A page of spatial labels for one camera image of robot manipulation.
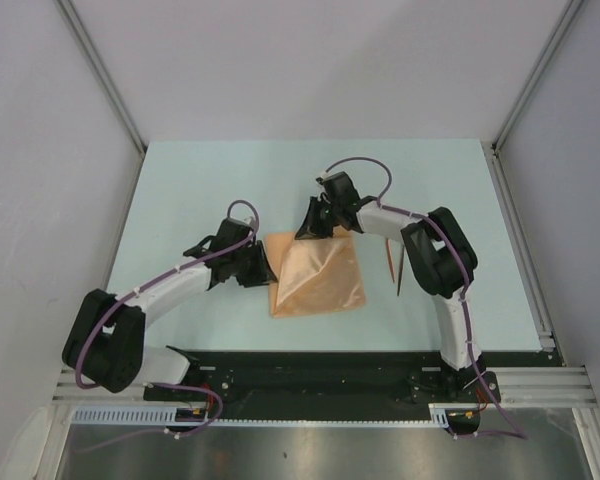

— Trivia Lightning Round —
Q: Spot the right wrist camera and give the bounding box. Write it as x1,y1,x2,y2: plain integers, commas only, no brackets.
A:
315,171,329,185

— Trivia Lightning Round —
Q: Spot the right aluminium frame post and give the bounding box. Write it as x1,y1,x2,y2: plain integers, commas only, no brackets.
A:
492,0,586,151

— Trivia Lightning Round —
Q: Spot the purple cable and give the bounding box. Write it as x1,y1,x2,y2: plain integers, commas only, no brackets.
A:
324,157,527,441
74,199,261,451

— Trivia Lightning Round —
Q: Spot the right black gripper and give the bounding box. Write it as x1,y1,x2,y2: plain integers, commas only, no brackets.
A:
296,197,342,241

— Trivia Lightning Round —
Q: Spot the peach cloth napkin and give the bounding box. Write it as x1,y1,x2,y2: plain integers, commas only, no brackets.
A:
265,227,366,318

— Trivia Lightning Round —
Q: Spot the aluminium front rail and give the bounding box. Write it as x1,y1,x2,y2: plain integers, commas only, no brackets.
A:
52,367,598,408

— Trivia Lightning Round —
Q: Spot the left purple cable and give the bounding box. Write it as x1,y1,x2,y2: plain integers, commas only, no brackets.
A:
74,199,261,451

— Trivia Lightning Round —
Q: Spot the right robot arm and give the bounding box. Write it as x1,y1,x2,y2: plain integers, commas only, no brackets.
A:
295,172,481,401

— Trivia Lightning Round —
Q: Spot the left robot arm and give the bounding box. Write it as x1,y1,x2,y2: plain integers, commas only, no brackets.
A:
61,217,277,400

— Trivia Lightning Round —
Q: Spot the slotted cable duct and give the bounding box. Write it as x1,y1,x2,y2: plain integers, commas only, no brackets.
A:
72,404,460,429

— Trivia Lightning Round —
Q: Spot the aluminium frame post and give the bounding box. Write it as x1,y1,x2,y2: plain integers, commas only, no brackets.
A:
54,0,149,154
492,0,586,151

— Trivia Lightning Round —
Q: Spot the left aluminium frame post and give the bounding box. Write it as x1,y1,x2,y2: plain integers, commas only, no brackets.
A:
54,0,149,154

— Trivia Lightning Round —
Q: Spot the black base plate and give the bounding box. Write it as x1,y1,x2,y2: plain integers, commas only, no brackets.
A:
82,349,564,421

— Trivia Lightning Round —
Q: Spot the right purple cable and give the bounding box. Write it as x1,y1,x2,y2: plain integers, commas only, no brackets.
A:
324,157,527,441

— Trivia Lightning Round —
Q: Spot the orange fork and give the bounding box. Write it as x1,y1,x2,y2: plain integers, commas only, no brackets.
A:
385,238,396,284

